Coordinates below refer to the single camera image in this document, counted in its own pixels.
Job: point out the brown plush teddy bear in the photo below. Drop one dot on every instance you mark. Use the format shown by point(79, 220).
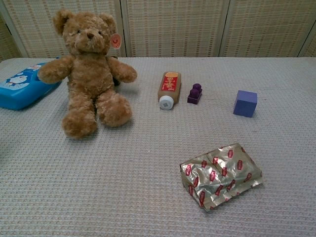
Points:
point(90, 71)

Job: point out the brown bottle with red label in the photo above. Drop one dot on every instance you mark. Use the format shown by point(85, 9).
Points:
point(169, 86)

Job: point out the grey textured table cloth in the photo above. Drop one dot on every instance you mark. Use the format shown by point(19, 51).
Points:
point(148, 160)

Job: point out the dark purple toy brick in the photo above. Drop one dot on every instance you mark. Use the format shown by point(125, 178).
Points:
point(195, 93)

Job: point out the gold foil bag red print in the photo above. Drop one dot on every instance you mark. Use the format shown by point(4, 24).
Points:
point(219, 176)

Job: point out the violet foam cube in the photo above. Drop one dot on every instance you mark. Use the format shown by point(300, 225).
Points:
point(244, 103)

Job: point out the round orange hang tag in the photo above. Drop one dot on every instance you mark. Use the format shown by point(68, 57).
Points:
point(115, 41)

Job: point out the woven folding screen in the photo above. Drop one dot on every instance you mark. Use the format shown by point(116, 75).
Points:
point(187, 27)

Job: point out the blue cartoon print case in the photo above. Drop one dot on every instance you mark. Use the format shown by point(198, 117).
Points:
point(22, 84)

